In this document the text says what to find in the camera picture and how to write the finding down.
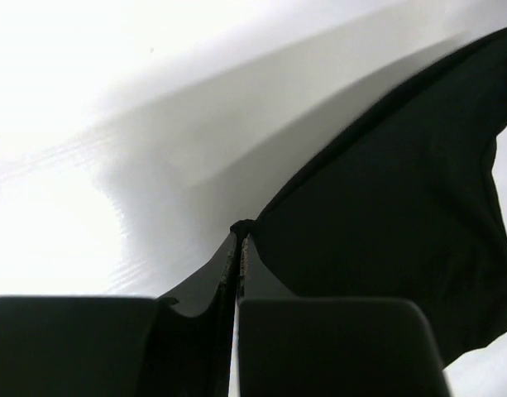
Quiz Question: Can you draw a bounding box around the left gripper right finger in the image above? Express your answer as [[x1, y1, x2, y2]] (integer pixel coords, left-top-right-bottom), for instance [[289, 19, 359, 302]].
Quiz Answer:
[[237, 237, 450, 396]]

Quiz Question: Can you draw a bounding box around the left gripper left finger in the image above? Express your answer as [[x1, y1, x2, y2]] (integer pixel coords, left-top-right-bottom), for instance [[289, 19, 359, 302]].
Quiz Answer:
[[0, 234, 238, 396]]

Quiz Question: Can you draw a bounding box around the black skirt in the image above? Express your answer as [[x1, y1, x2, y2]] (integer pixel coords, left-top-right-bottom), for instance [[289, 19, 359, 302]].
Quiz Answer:
[[232, 27, 507, 364]]

